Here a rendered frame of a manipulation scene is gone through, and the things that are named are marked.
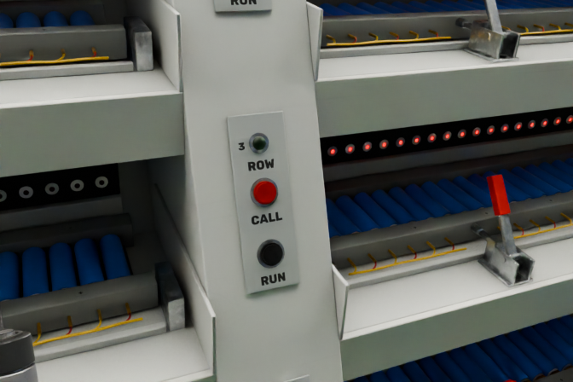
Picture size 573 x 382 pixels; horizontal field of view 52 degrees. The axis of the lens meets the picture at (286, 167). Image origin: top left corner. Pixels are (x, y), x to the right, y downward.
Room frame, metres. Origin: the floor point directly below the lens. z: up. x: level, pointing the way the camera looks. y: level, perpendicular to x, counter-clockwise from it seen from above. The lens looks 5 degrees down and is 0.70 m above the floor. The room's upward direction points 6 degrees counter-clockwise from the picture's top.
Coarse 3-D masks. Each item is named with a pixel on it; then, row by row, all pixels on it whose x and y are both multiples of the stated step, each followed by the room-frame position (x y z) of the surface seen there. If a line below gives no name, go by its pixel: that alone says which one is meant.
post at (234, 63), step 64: (128, 0) 0.56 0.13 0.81; (192, 0) 0.39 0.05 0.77; (192, 64) 0.38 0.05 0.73; (256, 64) 0.40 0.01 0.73; (192, 128) 0.38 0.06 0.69; (192, 192) 0.39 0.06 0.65; (320, 192) 0.41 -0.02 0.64; (192, 256) 0.41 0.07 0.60; (320, 256) 0.41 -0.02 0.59; (256, 320) 0.39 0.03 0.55; (320, 320) 0.41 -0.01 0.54
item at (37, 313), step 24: (72, 288) 0.42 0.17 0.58; (96, 288) 0.42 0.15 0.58; (120, 288) 0.42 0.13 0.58; (144, 288) 0.43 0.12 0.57; (24, 312) 0.40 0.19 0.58; (48, 312) 0.40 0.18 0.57; (72, 312) 0.41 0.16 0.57; (96, 312) 0.42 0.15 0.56; (120, 312) 0.43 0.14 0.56; (72, 336) 0.40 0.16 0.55
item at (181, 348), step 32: (0, 224) 0.49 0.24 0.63; (32, 224) 0.50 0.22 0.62; (160, 224) 0.51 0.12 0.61; (128, 256) 0.50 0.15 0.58; (160, 256) 0.50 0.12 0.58; (160, 288) 0.43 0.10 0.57; (192, 288) 0.41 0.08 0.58; (160, 320) 0.43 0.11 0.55; (192, 320) 0.42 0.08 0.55; (96, 352) 0.39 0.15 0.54; (128, 352) 0.40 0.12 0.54; (160, 352) 0.40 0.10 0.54; (192, 352) 0.40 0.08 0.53
